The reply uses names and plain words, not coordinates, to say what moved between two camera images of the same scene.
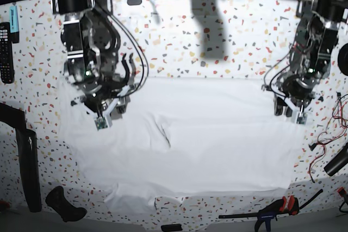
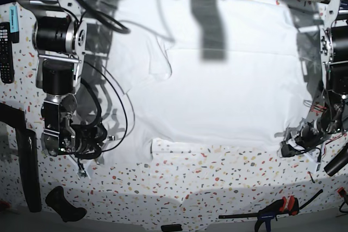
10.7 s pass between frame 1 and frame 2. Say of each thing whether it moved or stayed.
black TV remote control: stayed
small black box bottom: stayed
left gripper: moved
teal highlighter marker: stayed
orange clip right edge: stayed
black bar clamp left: stayed
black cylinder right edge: stayed
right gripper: moved
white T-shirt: moved
